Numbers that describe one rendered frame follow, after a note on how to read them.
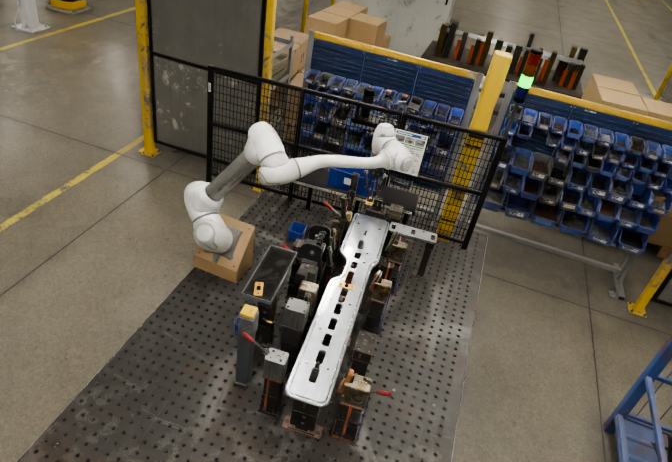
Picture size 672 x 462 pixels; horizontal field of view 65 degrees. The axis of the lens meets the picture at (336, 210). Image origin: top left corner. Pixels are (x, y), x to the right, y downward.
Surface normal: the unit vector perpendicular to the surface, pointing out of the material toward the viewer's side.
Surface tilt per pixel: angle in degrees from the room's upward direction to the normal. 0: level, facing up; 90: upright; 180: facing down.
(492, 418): 0
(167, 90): 90
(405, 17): 90
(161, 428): 0
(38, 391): 0
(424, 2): 90
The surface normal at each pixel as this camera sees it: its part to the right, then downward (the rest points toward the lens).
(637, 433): 0.15, -0.81
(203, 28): -0.35, 0.51
